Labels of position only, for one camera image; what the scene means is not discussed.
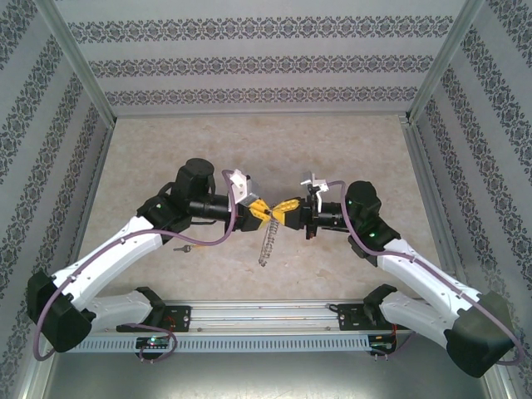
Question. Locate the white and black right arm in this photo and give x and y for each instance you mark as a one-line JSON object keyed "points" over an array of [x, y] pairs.
{"points": [[411, 311]]}

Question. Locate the silver key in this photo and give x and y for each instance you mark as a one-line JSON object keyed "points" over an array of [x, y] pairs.
{"points": [[181, 249]]}

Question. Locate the grey metal sheet panel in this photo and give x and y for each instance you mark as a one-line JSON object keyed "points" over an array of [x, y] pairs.
{"points": [[266, 378]]}

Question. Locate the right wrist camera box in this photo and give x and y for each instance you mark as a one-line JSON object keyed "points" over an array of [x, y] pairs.
{"points": [[320, 185]]}

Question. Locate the aluminium frame rail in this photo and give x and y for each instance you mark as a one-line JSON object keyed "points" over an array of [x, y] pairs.
{"points": [[257, 113]]}

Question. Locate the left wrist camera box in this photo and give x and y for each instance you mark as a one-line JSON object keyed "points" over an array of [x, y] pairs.
{"points": [[241, 183]]}

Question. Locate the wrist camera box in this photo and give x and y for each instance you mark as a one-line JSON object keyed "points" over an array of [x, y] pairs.
{"points": [[241, 183], [320, 185]]}

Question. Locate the aluminium frame post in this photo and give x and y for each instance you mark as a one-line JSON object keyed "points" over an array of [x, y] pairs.
{"points": [[440, 62], [77, 62]]}

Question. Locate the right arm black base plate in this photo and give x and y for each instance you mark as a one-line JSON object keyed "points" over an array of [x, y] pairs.
{"points": [[347, 320]]}

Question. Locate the aluminium frame bar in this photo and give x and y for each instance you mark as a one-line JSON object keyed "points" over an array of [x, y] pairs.
{"points": [[508, 394], [30, 382]]}

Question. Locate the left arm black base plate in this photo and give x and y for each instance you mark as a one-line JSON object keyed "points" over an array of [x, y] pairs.
{"points": [[183, 318]]}

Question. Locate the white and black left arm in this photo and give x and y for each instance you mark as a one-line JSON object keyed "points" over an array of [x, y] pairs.
{"points": [[116, 253]]}

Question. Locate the aluminium mounting rail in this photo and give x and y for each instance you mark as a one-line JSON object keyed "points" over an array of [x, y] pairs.
{"points": [[266, 316]]}

